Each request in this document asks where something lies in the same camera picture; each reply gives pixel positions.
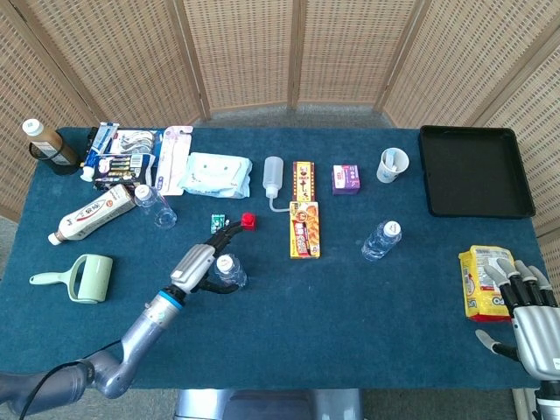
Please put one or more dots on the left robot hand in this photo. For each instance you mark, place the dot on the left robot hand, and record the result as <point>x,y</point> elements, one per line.
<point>194,267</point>

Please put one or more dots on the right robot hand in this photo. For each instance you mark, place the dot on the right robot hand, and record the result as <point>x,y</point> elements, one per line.
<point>536,337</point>

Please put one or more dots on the clear water bottle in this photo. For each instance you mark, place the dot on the clear water bottle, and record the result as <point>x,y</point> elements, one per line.
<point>234,273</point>
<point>159,210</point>
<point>378,245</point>

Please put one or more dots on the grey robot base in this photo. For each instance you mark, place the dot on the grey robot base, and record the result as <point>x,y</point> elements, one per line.
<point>271,404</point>

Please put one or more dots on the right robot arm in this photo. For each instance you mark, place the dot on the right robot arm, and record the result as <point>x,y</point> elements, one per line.
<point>549,400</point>

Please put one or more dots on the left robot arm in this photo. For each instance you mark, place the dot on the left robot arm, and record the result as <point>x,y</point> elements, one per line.
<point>144,328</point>

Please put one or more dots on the green small card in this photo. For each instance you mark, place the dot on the green small card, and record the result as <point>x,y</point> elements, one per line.
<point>215,224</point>

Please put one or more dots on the small red block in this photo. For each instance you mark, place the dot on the small red block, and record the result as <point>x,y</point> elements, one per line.
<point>248,221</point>

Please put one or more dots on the yellow snack bag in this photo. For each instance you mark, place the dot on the yellow snack bag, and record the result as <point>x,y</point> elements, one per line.
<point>474,284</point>

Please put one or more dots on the wet wipes pack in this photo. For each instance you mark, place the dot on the wet wipes pack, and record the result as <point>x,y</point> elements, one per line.
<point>216,175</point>

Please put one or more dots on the green lint roller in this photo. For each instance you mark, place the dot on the green lint roller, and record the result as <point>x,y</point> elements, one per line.
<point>92,277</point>

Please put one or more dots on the pink toothbrush pack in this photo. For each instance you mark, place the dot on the pink toothbrush pack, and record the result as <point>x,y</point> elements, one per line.
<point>172,162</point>

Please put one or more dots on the yellow curry box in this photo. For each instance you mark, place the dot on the yellow curry box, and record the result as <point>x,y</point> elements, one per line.
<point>305,232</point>

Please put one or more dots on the white squeeze bottle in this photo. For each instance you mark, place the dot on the white squeeze bottle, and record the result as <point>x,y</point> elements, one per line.
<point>272,175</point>

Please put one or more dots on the black battery pack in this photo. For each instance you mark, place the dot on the black battery pack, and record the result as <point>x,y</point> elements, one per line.
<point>118,168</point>

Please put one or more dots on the blue tablecloth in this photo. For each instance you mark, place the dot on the blue tablecloth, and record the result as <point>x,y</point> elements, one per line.
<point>306,328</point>

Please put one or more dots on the narrow yellow brown box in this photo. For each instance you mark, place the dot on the narrow yellow brown box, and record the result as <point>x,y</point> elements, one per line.
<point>303,181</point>

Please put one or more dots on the white blister pack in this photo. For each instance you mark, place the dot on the white blister pack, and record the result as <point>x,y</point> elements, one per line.
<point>131,141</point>

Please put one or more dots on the blue white toothpaste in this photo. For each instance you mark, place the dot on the blue white toothpaste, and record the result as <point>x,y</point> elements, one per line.
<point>100,142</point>

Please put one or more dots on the purple box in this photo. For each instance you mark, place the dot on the purple box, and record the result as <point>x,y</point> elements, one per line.
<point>345,179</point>

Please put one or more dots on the black tray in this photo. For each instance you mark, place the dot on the black tray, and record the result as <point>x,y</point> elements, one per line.
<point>474,170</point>

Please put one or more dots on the brown drink bottle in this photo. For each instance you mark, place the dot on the brown drink bottle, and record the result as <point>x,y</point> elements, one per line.
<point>52,146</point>

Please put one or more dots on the white paper cup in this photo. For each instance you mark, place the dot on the white paper cup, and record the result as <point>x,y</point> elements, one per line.
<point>387,172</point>

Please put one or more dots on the wicker folding screen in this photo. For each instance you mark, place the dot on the wicker folding screen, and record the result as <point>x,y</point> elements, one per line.
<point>245,52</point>

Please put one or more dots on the white stick in cup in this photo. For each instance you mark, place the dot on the white stick in cup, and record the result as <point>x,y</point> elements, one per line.
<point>394,158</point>

